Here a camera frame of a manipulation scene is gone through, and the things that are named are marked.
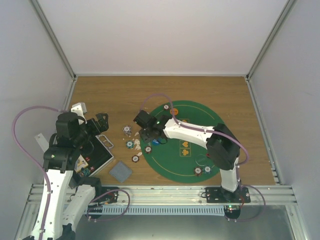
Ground blue small blind button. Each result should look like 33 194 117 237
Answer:
152 139 160 146

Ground teal green 50 chip stack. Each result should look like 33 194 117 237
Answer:
125 140 134 149

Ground red black chip stack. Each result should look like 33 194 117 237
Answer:
131 155 140 163

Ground orange big blind button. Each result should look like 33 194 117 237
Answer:
169 108 179 116

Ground clear acrylic dealer button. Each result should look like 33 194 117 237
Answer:
195 154 209 167

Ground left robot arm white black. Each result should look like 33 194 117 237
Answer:
29 111 109 240

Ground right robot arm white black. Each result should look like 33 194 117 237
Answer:
133 110 241 203

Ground black aluminium poker case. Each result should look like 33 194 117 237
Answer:
74 134 114 178

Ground green round poker mat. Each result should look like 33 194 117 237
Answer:
140 100 223 184

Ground grey ribbed card tray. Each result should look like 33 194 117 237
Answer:
109 161 133 183

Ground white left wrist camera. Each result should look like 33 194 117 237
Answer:
70 102 88 119

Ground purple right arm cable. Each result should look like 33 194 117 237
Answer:
139 93 266 223

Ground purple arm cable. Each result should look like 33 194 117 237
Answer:
139 93 266 223
12 106 63 240

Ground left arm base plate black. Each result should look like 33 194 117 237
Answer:
93 186 119 205

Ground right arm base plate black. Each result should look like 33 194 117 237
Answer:
200 186 251 204

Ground grey slotted cable duct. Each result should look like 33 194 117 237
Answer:
89 205 225 217

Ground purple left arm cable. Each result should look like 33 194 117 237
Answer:
12 106 63 240

